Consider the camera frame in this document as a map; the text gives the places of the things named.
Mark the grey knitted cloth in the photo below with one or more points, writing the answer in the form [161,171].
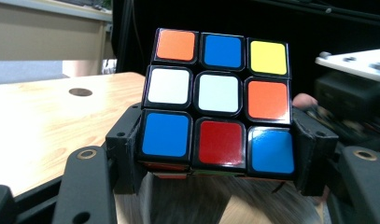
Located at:
[197,202]

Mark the black metal stand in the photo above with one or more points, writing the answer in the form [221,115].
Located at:
[123,34]

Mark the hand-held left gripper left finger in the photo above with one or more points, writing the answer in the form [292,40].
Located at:
[123,149]

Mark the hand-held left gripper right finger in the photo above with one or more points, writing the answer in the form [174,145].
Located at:
[315,155]

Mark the beige wooden desk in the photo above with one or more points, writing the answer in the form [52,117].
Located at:
[47,37]

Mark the multicoloured puzzle cube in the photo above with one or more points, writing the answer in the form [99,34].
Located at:
[217,102]

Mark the dark round table grommet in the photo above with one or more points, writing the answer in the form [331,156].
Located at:
[80,92]

